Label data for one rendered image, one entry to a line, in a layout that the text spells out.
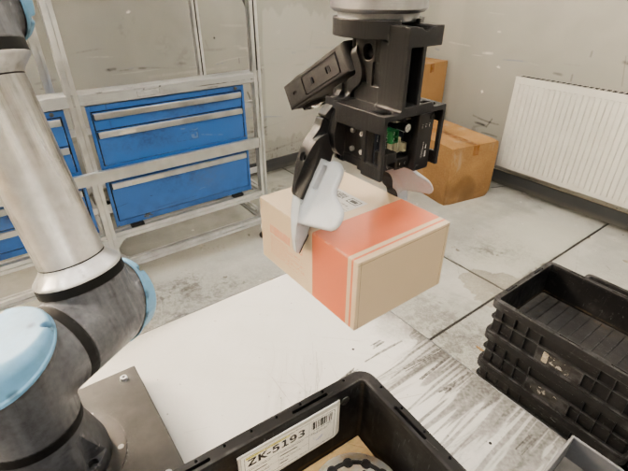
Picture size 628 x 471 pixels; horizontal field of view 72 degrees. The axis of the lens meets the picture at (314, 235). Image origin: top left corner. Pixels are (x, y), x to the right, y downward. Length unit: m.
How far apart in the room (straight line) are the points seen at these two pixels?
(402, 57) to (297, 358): 0.64
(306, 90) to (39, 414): 0.46
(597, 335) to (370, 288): 1.09
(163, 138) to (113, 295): 1.55
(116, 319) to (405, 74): 0.49
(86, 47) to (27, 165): 2.29
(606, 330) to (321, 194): 1.18
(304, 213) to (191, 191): 1.89
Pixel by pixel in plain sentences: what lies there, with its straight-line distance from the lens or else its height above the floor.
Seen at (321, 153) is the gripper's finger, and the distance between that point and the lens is 0.38.
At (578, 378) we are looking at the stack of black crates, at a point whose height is 0.51.
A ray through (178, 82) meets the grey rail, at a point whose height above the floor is 0.93.
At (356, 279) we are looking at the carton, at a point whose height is 1.10.
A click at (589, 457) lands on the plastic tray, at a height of 0.73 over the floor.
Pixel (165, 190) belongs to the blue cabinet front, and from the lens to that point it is 2.21.
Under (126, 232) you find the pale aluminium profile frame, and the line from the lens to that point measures 2.21.
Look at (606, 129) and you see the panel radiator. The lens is 3.05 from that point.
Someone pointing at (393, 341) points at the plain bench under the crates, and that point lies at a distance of 0.90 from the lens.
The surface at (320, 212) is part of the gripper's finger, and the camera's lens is 0.38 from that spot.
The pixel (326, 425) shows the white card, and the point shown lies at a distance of 0.53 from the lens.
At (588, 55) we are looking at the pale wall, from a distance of 3.18.
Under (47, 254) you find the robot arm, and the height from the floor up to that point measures 1.02.
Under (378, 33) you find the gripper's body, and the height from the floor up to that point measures 1.29.
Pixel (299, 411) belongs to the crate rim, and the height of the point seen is 0.93.
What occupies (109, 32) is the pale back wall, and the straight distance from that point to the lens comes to 2.90.
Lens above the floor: 1.32
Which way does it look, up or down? 31 degrees down
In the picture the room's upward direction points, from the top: straight up
